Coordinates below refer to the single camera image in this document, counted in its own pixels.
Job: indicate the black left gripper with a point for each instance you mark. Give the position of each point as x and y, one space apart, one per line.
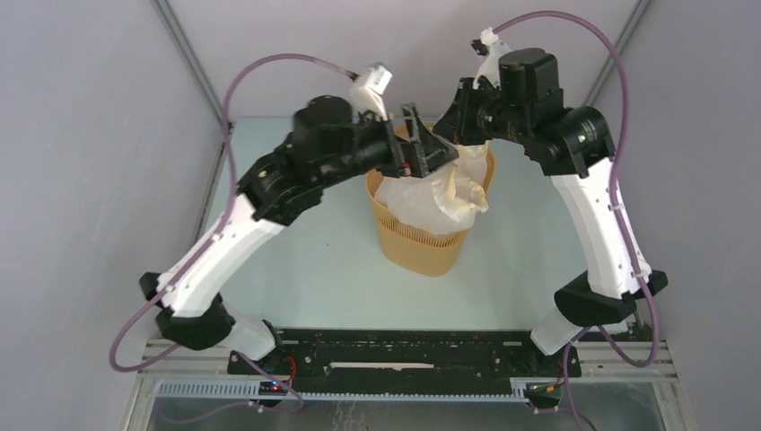
425 150

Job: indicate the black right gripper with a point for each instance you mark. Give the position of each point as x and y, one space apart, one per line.
456 125

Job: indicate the translucent cream trash bag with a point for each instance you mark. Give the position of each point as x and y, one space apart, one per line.
447 201

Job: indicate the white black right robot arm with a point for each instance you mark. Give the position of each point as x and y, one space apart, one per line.
516 96

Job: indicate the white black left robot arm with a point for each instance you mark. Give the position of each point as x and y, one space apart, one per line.
329 143

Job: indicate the small electronics board with leds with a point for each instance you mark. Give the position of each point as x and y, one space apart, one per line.
271 388

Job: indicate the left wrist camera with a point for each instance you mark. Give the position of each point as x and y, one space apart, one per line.
367 90

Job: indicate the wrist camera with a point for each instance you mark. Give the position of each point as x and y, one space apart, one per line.
367 90
490 48

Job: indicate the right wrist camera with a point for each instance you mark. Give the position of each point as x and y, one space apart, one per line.
490 48

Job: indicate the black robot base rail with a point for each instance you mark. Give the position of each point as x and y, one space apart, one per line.
494 365

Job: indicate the aluminium frame post left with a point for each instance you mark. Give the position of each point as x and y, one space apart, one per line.
184 46

